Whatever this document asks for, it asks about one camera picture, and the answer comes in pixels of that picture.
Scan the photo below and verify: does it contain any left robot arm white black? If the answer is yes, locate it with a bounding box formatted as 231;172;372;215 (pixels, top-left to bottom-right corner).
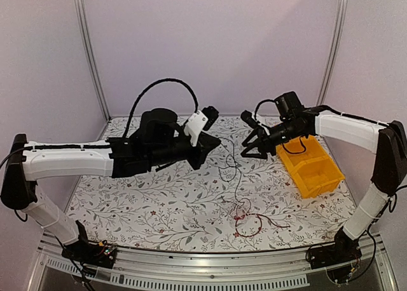
1;106;220;262

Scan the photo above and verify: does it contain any front aluminium rail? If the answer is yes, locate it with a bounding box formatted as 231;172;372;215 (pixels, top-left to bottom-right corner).
29;234;399;290

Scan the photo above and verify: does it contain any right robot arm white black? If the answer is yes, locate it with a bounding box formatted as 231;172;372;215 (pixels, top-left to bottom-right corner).
240;91;406;263

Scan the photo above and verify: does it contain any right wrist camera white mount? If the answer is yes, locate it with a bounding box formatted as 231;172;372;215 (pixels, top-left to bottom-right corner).
240;110;266;132

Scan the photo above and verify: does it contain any floral patterned table mat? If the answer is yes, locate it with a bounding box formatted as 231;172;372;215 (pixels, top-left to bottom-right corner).
66;116;355;252

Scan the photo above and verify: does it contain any left camera black cable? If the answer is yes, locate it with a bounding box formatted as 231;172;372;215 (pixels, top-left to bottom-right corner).
122;78;200;139

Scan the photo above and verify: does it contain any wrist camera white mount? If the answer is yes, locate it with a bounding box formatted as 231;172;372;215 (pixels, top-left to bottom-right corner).
240;110;266;132
183;106;219;147

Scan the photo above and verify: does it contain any right aluminium frame post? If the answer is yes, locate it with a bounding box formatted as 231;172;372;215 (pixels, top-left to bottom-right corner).
317;0;348;105

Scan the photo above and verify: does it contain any left aluminium frame post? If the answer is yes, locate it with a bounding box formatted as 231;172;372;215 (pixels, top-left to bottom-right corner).
74;0;111;122

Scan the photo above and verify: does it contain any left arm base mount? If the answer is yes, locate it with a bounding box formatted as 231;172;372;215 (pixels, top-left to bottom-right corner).
62;240;117;269

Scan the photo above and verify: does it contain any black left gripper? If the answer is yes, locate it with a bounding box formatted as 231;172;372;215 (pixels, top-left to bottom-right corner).
148;126;221;171

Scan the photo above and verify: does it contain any thin green wire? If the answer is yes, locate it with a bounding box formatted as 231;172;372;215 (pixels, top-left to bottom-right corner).
217;137;252;215

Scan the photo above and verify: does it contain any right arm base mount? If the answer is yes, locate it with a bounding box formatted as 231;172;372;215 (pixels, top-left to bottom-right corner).
305;240;362;285

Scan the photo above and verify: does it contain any camera black cable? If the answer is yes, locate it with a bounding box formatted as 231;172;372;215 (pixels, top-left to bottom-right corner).
122;78;200;139
254;98;277;117

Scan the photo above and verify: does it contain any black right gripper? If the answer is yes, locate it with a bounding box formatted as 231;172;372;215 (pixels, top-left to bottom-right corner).
241;118;303;159

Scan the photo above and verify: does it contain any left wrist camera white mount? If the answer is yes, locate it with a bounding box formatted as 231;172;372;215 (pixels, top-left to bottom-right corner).
183;106;219;147

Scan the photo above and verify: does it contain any yellow three-compartment bin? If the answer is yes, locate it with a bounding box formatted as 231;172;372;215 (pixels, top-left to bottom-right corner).
276;136;345;199

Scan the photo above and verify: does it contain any aluminium frame post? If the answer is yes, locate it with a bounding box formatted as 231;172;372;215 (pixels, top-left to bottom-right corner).
317;0;348;105
74;0;111;122

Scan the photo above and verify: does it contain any right camera black cable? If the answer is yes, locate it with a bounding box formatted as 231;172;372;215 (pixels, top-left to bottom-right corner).
254;98;277;117

